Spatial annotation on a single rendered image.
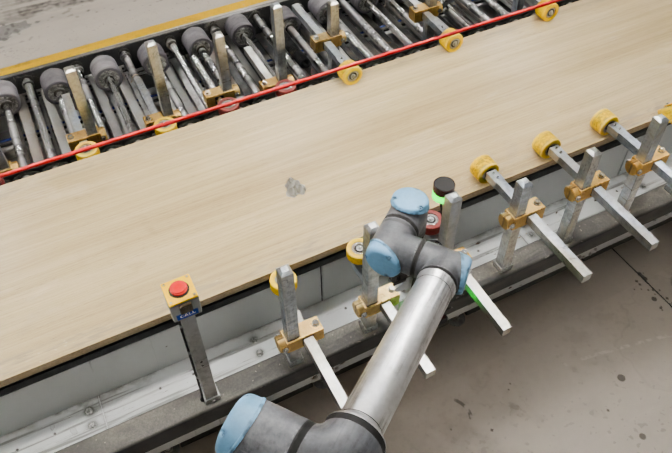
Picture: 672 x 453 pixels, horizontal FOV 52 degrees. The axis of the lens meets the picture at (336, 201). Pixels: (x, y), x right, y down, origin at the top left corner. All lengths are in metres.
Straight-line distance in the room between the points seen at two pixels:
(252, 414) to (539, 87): 1.87
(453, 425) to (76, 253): 1.52
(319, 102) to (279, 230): 0.62
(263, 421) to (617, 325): 2.23
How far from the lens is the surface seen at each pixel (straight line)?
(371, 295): 2.01
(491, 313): 2.05
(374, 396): 1.26
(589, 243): 2.54
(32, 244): 2.30
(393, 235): 1.58
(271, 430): 1.19
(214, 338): 2.23
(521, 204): 2.10
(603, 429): 2.95
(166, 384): 2.23
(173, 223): 2.22
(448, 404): 2.85
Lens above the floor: 2.53
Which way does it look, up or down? 47 degrees down
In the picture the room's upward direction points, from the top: 1 degrees counter-clockwise
